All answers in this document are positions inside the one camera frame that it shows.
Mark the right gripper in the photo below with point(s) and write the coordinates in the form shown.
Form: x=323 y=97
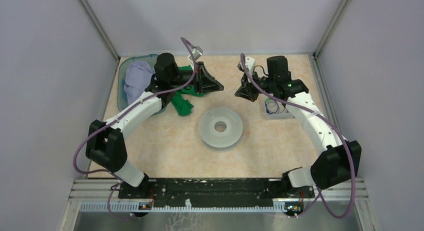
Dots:
x=244 y=92

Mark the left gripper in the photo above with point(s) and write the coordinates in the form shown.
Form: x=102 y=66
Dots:
x=204 y=82

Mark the white filament spool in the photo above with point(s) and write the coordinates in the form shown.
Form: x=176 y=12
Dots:
x=220 y=127

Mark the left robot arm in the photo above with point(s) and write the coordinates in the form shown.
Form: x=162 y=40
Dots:
x=105 y=143

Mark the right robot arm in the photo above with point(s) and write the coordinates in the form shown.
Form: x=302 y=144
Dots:
x=337 y=158

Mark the clear plastic box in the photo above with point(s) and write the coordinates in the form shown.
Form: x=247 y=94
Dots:
x=272 y=110

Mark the green cloth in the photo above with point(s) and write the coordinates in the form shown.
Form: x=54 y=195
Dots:
x=184 y=106

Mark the teal plastic basket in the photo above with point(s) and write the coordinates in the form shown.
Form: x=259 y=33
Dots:
x=120 y=90

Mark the lavender cloth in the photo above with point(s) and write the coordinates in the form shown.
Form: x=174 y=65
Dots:
x=137 y=79

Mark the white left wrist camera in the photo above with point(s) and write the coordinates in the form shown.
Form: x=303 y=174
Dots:
x=195 y=52

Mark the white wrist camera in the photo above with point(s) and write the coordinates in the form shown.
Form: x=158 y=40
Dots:
x=250 y=64
x=195 y=52

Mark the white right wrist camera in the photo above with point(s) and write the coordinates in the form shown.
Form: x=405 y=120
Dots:
x=250 y=64

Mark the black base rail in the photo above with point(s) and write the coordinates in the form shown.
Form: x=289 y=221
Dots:
x=217 y=194

